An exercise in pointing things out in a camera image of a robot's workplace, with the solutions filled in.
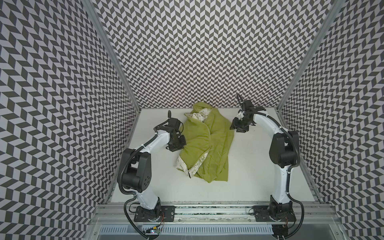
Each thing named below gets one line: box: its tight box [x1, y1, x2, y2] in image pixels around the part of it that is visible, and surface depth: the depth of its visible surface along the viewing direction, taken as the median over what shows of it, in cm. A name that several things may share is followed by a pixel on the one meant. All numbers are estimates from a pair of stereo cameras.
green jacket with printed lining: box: [175, 102, 235, 183], surface depth 93 cm
